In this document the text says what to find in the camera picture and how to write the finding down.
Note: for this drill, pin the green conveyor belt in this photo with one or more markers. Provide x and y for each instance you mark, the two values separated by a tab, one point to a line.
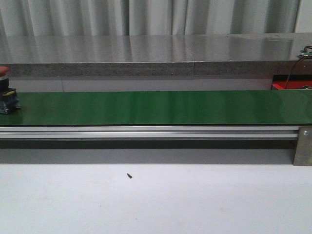
251	107

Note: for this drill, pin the grey stone counter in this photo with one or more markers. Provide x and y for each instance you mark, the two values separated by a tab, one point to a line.
180	55

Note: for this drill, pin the red bin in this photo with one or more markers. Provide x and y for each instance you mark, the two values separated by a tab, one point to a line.
280	82

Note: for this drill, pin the green circuit board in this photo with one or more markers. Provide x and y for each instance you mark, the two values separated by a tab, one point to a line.
306	52

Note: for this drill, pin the grey curtain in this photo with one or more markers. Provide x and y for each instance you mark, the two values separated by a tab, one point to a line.
146	17

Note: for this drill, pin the aluminium conveyor side rail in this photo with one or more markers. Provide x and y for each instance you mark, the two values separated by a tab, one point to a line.
83	132

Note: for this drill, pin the metal conveyor support bracket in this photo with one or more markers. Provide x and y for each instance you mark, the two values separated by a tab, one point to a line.
303	152

